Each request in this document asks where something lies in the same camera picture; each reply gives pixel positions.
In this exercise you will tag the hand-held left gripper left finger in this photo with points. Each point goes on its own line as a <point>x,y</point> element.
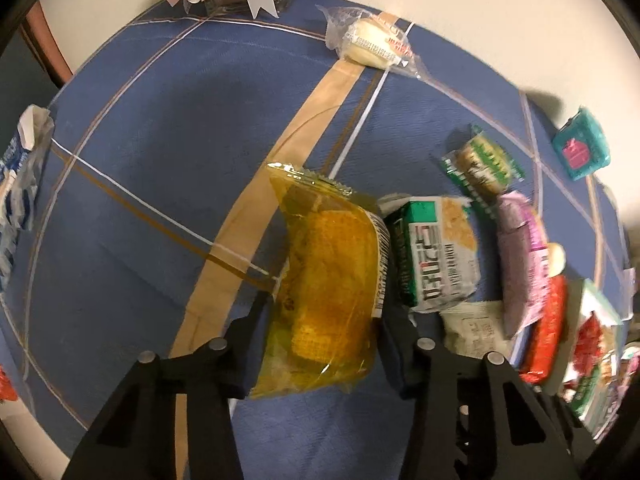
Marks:
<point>245,350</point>

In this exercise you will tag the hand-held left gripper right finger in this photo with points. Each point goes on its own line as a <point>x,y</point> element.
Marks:
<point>400,360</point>

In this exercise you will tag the yellow clear snack packet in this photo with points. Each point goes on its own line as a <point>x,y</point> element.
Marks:
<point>325,285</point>

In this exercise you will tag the red gold-print snack packet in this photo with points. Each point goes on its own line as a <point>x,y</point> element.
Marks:
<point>547,330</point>

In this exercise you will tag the white round snack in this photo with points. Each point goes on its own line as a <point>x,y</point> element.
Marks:
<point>556,260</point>

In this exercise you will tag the light green cardboard box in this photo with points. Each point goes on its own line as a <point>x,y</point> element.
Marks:
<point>600,300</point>

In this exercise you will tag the beige snack packet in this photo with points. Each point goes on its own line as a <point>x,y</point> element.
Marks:
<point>475,330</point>

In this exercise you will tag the white green cracker packet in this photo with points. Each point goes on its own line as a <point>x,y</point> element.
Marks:
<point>435,255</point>

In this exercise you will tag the purple snack packet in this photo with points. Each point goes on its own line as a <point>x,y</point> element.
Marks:
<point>520,265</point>

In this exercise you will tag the green wrapped cookie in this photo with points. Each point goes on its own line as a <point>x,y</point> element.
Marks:
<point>482,170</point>

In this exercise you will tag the blue plaid tablecloth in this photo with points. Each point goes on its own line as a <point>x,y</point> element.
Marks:
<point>150,160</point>

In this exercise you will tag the blue white crumpled packet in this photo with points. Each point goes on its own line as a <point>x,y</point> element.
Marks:
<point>20,200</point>

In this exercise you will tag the teal toy house box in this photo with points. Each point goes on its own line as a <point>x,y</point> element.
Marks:
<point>582,145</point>

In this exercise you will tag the clear wrapped white cake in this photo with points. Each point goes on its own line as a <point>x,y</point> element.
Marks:
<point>370,40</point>

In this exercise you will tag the dark cabinet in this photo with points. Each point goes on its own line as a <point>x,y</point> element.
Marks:
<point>25,75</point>

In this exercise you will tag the pink board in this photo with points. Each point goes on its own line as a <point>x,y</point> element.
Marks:
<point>47,45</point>

